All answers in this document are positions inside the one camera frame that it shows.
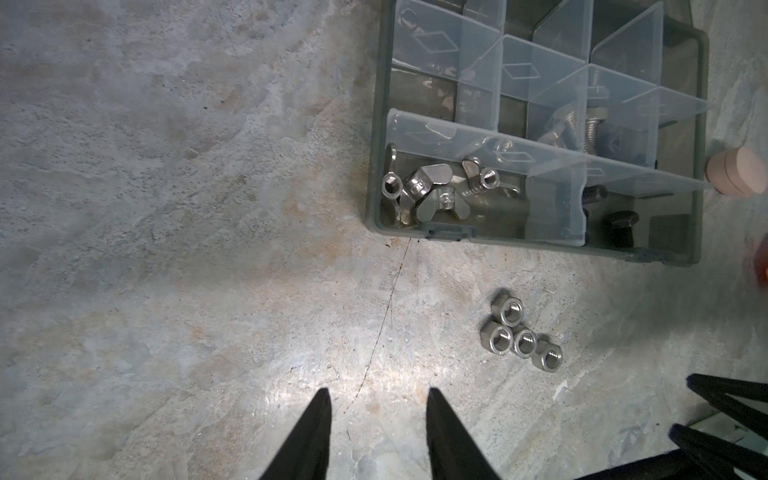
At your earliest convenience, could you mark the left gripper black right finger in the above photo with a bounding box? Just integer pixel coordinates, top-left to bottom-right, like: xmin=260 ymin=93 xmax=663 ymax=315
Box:
xmin=426 ymin=387 xmax=500 ymax=480

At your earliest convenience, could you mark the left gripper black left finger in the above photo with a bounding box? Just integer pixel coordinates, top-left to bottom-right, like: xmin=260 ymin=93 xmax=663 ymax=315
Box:
xmin=261 ymin=388 xmax=332 ymax=479

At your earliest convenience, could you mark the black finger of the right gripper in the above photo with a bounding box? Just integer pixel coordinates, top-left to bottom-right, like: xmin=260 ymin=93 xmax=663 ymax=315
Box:
xmin=669 ymin=424 xmax=767 ymax=479
xmin=686 ymin=374 xmax=767 ymax=440

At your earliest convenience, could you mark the silver hex bolt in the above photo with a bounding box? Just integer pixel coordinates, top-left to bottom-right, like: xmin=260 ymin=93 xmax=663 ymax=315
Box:
xmin=583 ymin=114 xmax=607 ymax=155

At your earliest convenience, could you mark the silver wing nuts cluster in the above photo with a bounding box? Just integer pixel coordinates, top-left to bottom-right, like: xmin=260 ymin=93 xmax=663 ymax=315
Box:
xmin=381 ymin=143 xmax=522 ymax=228

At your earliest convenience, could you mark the red plastic scoop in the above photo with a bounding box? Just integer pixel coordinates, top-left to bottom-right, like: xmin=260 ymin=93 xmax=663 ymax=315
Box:
xmin=753 ymin=235 xmax=768 ymax=289

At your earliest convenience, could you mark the black hex bolt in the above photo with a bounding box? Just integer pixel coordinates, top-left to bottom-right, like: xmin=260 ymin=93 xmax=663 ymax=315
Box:
xmin=602 ymin=210 xmax=639 ymax=249

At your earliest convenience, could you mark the smoky clear compartment organizer box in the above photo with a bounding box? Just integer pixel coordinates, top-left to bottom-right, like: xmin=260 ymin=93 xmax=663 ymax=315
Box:
xmin=365 ymin=1 xmax=710 ymax=266

